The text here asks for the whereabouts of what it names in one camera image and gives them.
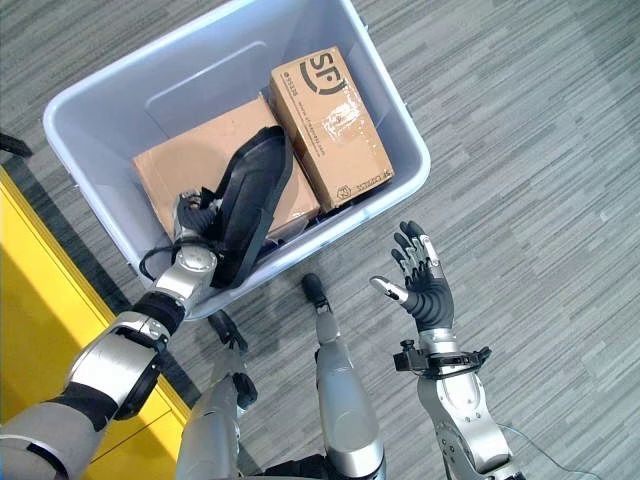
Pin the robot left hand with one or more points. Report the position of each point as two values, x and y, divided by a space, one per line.
192 215

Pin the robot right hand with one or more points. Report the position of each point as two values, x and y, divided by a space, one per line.
424 280

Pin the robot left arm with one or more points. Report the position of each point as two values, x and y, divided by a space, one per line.
100 360

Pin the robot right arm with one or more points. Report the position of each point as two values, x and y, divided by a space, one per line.
465 400

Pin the plain brown cardboard box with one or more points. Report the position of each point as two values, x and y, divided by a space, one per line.
180 165

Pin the pale blue plastic box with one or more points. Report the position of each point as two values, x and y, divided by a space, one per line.
215 65

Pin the cardboard box with SF print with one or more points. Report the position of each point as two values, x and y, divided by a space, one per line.
330 130

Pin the black shelf foot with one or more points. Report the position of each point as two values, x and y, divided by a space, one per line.
15 145

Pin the robot right leg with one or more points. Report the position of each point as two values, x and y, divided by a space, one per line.
340 380

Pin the robot leg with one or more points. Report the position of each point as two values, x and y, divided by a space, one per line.
220 415
340 380

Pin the robot left leg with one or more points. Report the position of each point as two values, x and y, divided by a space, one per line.
220 415

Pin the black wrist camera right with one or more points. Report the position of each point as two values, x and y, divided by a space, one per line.
407 359

